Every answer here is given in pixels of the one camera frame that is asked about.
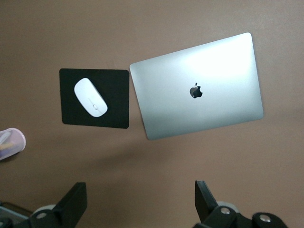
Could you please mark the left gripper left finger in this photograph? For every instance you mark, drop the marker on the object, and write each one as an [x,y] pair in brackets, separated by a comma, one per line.
[66,206]

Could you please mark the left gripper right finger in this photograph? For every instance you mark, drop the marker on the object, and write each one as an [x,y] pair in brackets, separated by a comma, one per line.
[209,211]

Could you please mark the silver laptop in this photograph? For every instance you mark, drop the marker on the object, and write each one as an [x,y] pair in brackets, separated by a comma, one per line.
[202,107]

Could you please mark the pink translucent pen cup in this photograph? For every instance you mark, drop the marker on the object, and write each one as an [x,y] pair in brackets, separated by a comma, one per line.
[16,145]

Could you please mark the white computer mouse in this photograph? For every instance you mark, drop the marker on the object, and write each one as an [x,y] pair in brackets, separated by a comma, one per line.
[90,97]

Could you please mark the black mouse pad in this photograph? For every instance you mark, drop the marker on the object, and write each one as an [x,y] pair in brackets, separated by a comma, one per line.
[114,99]

